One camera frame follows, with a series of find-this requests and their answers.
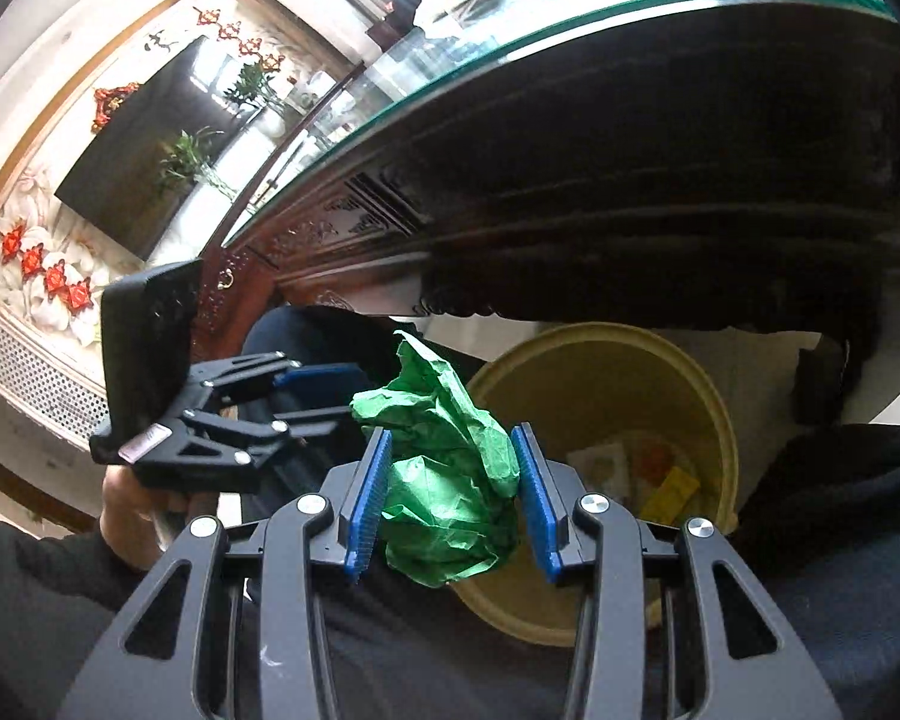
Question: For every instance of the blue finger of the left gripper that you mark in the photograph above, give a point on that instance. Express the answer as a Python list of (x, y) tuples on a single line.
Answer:
[(322, 386), (309, 424)]

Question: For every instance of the black flat screen television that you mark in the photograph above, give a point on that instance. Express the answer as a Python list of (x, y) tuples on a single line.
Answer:
[(154, 185)]

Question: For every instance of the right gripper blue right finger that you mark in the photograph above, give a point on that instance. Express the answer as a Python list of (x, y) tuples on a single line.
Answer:
[(541, 506)]

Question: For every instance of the yellow box in bin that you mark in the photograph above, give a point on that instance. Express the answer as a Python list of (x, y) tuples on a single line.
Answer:
[(666, 503)]

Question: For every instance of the white paper in bin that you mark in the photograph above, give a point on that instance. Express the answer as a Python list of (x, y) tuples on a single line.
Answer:
[(605, 469)]

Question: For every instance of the beige round trash bin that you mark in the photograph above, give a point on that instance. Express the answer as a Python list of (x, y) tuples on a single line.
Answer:
[(638, 419)]

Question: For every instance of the dark wooden coffee table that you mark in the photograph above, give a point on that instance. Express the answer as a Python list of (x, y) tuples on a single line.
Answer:
[(667, 163)]

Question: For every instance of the green paper ball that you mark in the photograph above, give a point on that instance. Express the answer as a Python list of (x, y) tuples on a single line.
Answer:
[(449, 509)]

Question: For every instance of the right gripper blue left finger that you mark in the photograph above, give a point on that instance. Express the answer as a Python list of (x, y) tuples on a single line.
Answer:
[(364, 502)]

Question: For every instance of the person's left hand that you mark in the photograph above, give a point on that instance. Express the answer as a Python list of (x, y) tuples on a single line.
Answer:
[(129, 510)]

